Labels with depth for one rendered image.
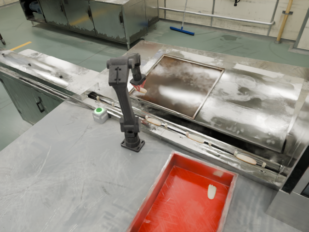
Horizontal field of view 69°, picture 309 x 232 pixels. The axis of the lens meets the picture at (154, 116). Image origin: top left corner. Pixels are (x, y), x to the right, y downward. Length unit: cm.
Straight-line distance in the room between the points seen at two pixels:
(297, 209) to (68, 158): 110
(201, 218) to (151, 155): 41
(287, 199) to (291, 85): 83
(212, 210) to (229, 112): 59
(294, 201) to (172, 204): 48
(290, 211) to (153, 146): 70
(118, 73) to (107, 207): 60
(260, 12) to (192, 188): 404
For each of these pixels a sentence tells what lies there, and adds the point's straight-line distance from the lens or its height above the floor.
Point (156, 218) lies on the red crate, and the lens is 107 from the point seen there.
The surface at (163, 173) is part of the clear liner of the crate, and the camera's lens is 106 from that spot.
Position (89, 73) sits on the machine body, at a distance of 205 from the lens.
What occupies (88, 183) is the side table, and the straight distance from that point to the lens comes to 121.
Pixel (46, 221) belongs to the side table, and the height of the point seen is 82.
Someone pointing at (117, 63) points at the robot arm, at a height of 135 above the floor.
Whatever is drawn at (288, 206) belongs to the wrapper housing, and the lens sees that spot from 107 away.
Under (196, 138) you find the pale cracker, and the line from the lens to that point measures 129.
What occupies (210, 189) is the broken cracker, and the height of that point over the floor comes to 83.
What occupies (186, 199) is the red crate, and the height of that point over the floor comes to 82.
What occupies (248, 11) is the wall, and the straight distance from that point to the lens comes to 483.
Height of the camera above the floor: 180
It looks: 41 degrees down
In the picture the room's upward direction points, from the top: 4 degrees counter-clockwise
